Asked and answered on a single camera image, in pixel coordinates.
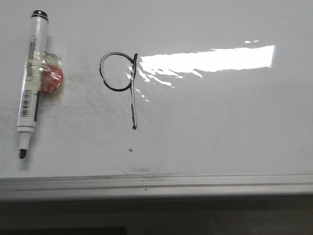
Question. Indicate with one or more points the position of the aluminium whiteboard frame rail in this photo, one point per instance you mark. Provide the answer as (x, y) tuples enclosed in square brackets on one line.
[(152, 187)]

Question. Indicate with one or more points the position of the white whiteboard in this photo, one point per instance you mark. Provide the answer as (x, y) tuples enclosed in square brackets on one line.
[(164, 87)]

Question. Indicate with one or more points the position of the white whiteboard marker pen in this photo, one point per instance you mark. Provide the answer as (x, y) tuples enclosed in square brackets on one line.
[(31, 83)]

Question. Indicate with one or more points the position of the red disc taped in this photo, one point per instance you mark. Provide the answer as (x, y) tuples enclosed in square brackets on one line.
[(51, 75)]

